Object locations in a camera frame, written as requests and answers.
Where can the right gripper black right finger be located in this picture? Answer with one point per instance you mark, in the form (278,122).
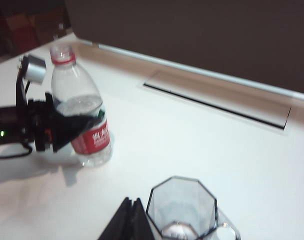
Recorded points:
(140,222)

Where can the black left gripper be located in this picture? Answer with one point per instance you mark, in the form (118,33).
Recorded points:
(39,125)

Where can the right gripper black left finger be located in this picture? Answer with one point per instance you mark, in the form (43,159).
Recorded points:
(119,222)

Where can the clear water bottle red label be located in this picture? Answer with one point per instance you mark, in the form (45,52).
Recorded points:
(74,82)

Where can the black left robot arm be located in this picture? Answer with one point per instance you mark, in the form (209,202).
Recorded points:
(7,120)

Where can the brown desk partition panel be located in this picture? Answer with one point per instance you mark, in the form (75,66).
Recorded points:
(192,30)

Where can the aluminium partition base rail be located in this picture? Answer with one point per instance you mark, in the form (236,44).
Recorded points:
(192,66)

